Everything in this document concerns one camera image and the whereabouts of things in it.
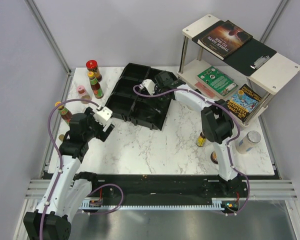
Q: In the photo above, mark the small brown-lid jar left edge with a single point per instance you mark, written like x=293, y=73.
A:
x=61, y=137

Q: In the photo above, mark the red-lid sauce jar left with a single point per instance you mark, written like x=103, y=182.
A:
x=92, y=66

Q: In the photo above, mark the yellow-cap sauce bottle front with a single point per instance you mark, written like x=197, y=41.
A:
x=65, y=114

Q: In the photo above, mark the aluminium corner frame post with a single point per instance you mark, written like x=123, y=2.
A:
x=35, y=11

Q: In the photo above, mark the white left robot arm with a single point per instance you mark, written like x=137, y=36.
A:
x=52, y=218

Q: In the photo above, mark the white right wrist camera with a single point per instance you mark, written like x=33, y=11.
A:
x=149, y=86

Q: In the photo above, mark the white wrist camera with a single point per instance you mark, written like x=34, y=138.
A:
x=103, y=115
x=149, y=86

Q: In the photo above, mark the red-lid sauce jar right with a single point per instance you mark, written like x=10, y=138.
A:
x=213, y=158

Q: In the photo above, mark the dark Three Days book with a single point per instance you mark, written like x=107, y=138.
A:
x=224, y=39

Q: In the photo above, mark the right aluminium frame post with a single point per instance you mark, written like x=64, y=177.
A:
x=274, y=20

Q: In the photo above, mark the black clipboard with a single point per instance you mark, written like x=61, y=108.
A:
x=245, y=57

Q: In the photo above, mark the silver-lid salt jar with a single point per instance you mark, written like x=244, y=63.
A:
x=251, y=139

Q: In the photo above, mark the pink-lid spice shaker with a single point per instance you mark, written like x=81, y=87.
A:
x=83, y=94

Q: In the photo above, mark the small yellow-label brown bottle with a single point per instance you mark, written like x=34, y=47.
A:
x=201, y=140

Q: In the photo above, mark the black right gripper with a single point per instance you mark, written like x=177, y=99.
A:
x=162, y=104

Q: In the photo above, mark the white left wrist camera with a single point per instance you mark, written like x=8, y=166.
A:
x=103, y=115

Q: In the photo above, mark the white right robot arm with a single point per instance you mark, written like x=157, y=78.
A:
x=217, y=124

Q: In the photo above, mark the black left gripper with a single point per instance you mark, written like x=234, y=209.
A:
x=90, y=118

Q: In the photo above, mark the yellow-cap sauce bottle tall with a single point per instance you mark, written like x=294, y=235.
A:
x=95, y=85

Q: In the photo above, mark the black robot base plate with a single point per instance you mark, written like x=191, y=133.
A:
x=210, y=186

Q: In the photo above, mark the green paperback book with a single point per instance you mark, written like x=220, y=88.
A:
x=217, y=82

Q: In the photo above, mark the black six-compartment plastic tray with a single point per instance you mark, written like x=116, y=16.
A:
x=126, y=105

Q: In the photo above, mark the red-lid sauce jar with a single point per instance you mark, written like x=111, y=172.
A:
x=92, y=66
x=213, y=158

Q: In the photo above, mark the white two-tier shelf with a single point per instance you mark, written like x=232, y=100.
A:
x=257, y=62

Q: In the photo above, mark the white slotted cable duct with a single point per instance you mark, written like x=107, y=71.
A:
x=216, y=205

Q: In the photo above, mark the colourful Treehouse book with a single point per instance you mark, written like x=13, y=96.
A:
x=243, y=102

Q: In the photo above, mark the pink flat booklet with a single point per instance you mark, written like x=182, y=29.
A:
x=204, y=90

